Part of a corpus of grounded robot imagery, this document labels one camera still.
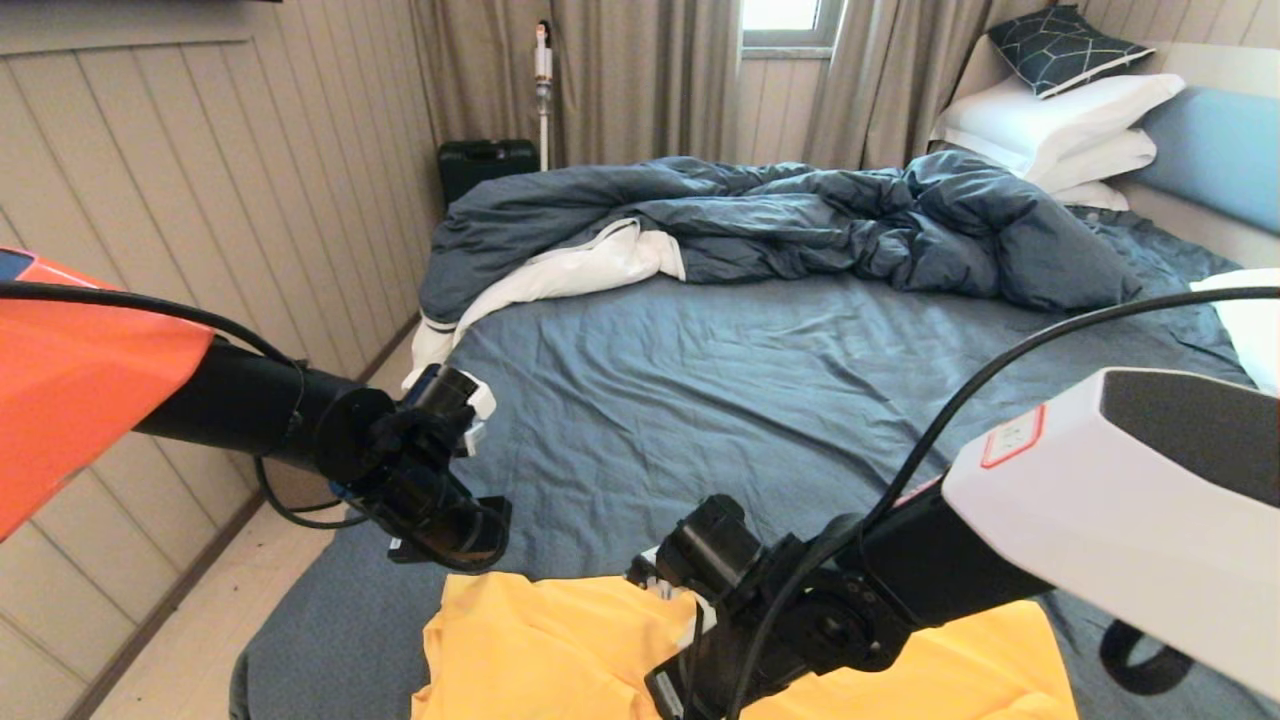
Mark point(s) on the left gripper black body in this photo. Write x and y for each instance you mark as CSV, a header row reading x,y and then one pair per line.
x,y
450,535

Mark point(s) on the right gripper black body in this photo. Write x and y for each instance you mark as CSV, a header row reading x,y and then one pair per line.
x,y
720,680

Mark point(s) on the yellow printed t-shirt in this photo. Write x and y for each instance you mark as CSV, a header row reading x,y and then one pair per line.
x,y
550,650

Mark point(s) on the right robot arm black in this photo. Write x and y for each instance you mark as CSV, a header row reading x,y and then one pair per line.
x,y
1100,500

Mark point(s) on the grey-blue bed sheet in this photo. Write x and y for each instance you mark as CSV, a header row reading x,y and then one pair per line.
x,y
800,400

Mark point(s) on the dark green hard case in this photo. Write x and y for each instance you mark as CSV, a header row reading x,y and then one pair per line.
x,y
480,165

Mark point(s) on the dark blue crumpled duvet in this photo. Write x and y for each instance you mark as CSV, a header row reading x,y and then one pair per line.
x,y
800,215

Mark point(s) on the white stick vacuum cleaner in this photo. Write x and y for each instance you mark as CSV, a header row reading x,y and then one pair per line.
x,y
544,65

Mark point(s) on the beige curtain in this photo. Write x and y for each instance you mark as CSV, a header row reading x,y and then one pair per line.
x,y
880,80
640,80

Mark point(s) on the large white pillow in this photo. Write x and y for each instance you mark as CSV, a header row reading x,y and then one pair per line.
x,y
1050,115

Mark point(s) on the dark patterned cushion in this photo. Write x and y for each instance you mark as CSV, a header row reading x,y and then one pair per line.
x,y
1060,48

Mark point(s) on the blue headboard cushion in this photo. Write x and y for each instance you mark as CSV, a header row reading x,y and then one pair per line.
x,y
1220,155

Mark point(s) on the window with grey frame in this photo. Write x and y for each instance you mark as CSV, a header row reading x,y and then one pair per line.
x,y
780,12

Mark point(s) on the black wall screen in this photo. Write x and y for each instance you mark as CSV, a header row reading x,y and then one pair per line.
x,y
100,1

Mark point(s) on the beige headboard frame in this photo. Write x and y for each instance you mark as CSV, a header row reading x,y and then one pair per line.
x,y
1200,225

